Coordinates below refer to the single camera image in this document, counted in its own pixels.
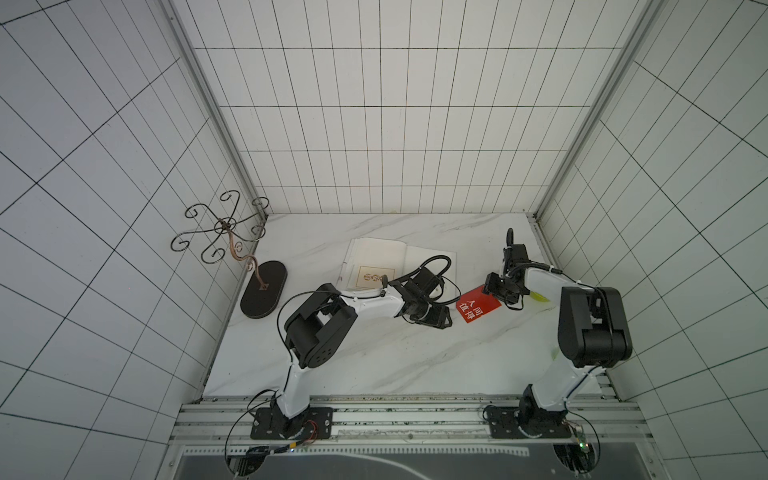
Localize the copper wire jewelry stand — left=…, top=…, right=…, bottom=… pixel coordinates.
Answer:
left=170, top=189, right=288, bottom=319

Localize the red photo card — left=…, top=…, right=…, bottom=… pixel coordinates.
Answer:
left=456, top=286, right=502, bottom=324

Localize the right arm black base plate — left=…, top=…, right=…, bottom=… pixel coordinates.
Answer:
left=482, top=405, right=572, bottom=440

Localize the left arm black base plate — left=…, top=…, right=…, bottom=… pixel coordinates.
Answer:
left=250, top=406, right=334, bottom=441

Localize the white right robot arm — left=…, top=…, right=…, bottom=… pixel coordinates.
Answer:
left=483, top=238, right=632, bottom=437

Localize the aluminium mounting rail frame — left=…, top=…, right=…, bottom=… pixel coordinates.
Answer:
left=159, top=392, right=667, bottom=479

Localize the lime green plastic bowl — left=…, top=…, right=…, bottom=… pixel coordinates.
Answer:
left=529, top=291, right=549, bottom=303

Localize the cream patterned photo card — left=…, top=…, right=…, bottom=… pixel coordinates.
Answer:
left=354, top=266, right=396, bottom=290

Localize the white photo album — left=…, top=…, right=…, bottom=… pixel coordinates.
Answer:
left=335, top=238, right=459, bottom=317

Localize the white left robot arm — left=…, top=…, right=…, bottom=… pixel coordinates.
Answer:
left=275, top=265, right=458, bottom=420

